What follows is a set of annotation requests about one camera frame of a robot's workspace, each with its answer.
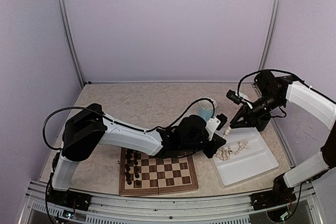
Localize dark green mug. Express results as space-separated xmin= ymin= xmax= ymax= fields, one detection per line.
xmin=256 ymin=113 xmax=271 ymax=132

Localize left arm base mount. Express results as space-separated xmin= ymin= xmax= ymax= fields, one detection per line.
xmin=47 ymin=189 xmax=91 ymax=211

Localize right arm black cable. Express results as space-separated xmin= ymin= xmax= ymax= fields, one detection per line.
xmin=236 ymin=68 xmax=313 ymax=96

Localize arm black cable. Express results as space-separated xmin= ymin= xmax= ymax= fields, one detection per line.
xmin=236 ymin=68 xmax=313 ymax=96
xmin=43 ymin=106 xmax=106 ymax=154

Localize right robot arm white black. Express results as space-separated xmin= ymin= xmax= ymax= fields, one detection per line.
xmin=226 ymin=69 xmax=335 ymax=205

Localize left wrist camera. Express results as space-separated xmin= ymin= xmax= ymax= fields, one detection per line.
xmin=216 ymin=113 xmax=228 ymax=131

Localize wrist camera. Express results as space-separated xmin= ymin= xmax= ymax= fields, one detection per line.
xmin=216 ymin=113 xmax=228 ymax=131
xmin=226 ymin=90 xmax=242 ymax=105

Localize row of black chess pieces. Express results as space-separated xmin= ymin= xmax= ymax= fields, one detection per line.
xmin=124 ymin=149 xmax=142 ymax=188

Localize wooden chessboard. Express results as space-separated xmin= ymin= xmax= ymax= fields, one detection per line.
xmin=119 ymin=148 xmax=198 ymax=197

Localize left aluminium corner post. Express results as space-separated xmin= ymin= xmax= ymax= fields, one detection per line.
xmin=57 ymin=0 xmax=86 ymax=88

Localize pile of cream chess pieces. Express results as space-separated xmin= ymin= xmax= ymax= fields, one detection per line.
xmin=215 ymin=141 xmax=251 ymax=161

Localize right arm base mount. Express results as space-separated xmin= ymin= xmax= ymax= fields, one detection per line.
xmin=250 ymin=174 xmax=297 ymax=210

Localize cream chess piece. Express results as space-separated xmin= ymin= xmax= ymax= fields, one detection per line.
xmin=222 ymin=126 xmax=232 ymax=139

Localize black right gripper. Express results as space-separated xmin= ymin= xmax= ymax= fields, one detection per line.
xmin=230 ymin=92 xmax=284 ymax=128

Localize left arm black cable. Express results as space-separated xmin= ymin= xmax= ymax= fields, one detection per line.
xmin=43 ymin=106 xmax=106 ymax=154

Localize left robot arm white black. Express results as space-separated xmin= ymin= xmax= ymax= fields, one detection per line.
xmin=51 ymin=103 xmax=227 ymax=206

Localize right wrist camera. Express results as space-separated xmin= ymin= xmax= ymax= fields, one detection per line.
xmin=226 ymin=90 xmax=242 ymax=105

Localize white plastic divided tray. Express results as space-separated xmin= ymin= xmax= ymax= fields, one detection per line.
xmin=211 ymin=128 xmax=279 ymax=188

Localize light blue mug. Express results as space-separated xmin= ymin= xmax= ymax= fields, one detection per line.
xmin=197 ymin=98 xmax=217 ymax=122

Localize aluminium corner post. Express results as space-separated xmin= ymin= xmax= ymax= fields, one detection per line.
xmin=57 ymin=0 xmax=86 ymax=88
xmin=258 ymin=0 xmax=281 ymax=70

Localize front aluminium rail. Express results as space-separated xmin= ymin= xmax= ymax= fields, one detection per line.
xmin=18 ymin=179 xmax=323 ymax=224

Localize right aluminium corner post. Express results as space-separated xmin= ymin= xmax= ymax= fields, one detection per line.
xmin=258 ymin=0 xmax=281 ymax=70

